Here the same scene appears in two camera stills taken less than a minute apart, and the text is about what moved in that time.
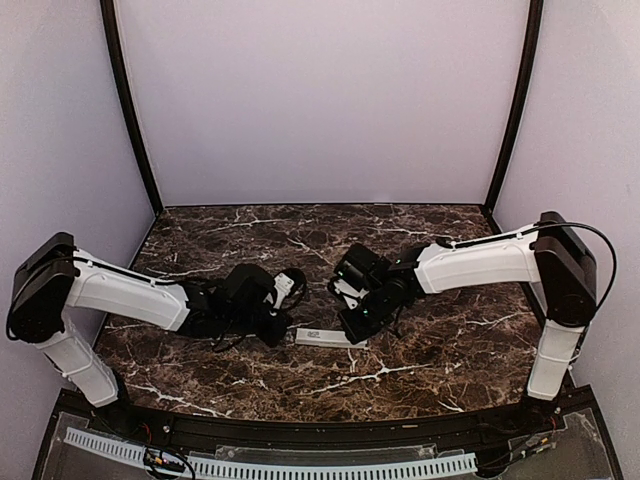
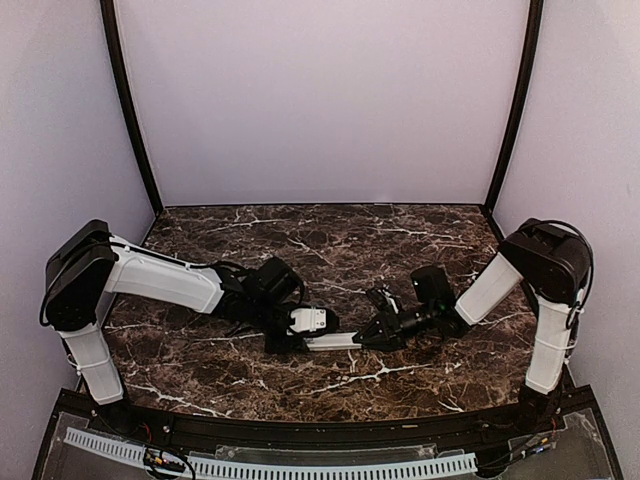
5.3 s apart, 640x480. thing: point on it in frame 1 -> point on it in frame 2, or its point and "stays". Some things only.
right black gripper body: (377, 312) -> (401, 329)
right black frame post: (534, 27) stays
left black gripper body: (271, 336) -> (273, 346)
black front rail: (325, 432) stays
